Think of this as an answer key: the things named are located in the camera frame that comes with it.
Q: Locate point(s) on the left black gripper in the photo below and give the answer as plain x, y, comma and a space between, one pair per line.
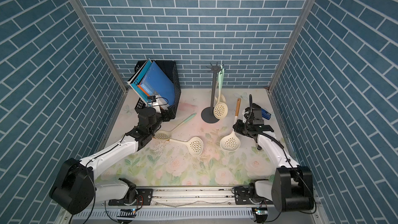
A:
162, 114

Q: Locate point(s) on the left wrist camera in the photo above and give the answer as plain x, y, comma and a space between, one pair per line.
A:
153, 100

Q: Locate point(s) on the aluminium front rail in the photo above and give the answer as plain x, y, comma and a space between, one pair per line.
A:
191, 205

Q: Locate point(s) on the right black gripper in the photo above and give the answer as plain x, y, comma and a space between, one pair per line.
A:
240, 122

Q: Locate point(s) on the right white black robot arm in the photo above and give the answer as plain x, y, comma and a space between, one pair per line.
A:
292, 186

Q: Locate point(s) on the black perforated file basket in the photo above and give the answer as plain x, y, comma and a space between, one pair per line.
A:
170, 69

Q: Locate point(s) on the teal notebook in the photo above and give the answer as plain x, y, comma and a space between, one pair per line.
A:
141, 70

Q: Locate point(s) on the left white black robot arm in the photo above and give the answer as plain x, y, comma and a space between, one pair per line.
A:
75, 189

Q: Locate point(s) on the diagonal mint handled skimmer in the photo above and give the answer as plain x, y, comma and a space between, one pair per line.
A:
166, 135

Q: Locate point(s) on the blue book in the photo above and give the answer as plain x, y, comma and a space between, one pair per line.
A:
157, 83

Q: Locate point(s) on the blue black stapler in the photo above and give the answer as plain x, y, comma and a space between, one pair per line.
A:
265, 114

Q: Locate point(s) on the dark grey utensil rack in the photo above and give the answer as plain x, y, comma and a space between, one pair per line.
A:
207, 114

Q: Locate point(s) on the wooden handled white spoon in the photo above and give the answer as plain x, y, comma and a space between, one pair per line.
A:
231, 142

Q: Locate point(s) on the orange book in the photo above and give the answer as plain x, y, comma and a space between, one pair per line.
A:
144, 94

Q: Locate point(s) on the wooden handled cream skimmer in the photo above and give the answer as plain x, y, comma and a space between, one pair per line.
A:
195, 145

